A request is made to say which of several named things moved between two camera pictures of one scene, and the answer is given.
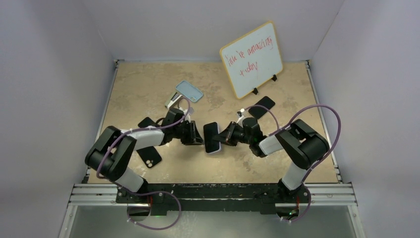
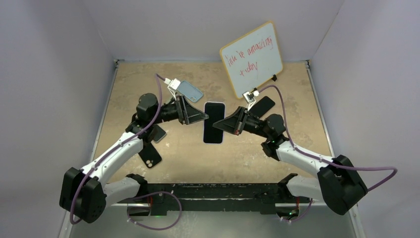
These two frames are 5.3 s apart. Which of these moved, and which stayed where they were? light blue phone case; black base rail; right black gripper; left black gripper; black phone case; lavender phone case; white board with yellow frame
Moved: lavender phone case; right black gripper; left black gripper
Stayed: white board with yellow frame; light blue phone case; black base rail; black phone case
